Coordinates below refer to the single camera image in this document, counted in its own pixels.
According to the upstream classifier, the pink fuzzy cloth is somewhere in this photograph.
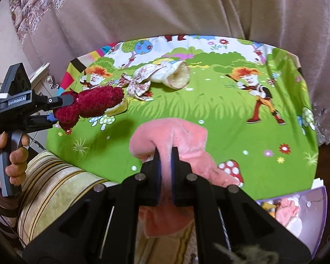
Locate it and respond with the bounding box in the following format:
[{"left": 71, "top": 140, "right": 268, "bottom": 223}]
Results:
[{"left": 276, "top": 198, "right": 301, "bottom": 224}]

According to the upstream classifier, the person's left hand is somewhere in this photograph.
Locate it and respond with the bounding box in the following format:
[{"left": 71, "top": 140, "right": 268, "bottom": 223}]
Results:
[{"left": 0, "top": 132, "right": 30, "bottom": 188}]

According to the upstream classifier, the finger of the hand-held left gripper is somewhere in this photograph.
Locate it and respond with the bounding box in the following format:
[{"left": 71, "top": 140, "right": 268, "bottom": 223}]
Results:
[
  {"left": 29, "top": 115, "right": 58, "bottom": 129},
  {"left": 48, "top": 93, "right": 78, "bottom": 108}
]

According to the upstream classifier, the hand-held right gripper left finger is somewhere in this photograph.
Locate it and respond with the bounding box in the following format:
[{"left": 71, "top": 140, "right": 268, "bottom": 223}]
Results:
[{"left": 23, "top": 146, "right": 166, "bottom": 264}]

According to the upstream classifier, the grey fuzzy cloth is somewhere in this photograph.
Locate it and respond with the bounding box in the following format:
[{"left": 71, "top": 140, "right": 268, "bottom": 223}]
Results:
[{"left": 213, "top": 242, "right": 279, "bottom": 264}]

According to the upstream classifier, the striped beige cushion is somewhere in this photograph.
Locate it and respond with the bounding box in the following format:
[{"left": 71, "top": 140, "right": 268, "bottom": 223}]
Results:
[{"left": 18, "top": 151, "right": 198, "bottom": 264}]

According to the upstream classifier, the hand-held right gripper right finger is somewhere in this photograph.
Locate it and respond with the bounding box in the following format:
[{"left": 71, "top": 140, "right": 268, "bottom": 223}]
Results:
[{"left": 171, "top": 146, "right": 310, "bottom": 264}]

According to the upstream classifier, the red fuzzy slipper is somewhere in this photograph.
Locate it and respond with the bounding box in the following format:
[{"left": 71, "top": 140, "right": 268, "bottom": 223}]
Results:
[{"left": 53, "top": 86, "right": 129, "bottom": 133}]

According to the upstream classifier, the beige curtain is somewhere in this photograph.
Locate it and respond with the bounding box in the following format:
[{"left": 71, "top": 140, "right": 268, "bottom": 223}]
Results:
[{"left": 25, "top": 0, "right": 330, "bottom": 110}]

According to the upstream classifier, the patterned lace curtain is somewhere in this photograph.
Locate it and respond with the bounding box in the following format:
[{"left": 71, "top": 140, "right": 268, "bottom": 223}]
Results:
[{"left": 4, "top": 0, "right": 72, "bottom": 46}]

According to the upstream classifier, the white floral cloth garment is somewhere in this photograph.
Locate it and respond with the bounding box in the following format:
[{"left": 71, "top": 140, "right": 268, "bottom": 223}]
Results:
[{"left": 126, "top": 60, "right": 191, "bottom": 101}]

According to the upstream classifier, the purple storage box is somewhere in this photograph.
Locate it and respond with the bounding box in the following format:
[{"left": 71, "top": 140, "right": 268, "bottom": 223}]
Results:
[{"left": 257, "top": 179, "right": 328, "bottom": 243}]

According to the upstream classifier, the yellow cloth item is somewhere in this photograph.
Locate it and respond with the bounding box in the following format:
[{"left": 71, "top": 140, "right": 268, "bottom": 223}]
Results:
[{"left": 261, "top": 202, "right": 277, "bottom": 218}]

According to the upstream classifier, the pink fleece garment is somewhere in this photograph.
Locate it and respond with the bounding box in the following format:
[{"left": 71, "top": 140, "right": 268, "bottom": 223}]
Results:
[{"left": 129, "top": 118, "right": 245, "bottom": 238}]

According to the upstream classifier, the person's left forearm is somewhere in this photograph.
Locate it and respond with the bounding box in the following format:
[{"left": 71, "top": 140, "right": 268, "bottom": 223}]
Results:
[{"left": 0, "top": 181, "right": 24, "bottom": 222}]

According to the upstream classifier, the green cartoon printed mat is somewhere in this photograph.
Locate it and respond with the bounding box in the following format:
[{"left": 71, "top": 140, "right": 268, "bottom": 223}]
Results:
[{"left": 45, "top": 34, "right": 319, "bottom": 198}]

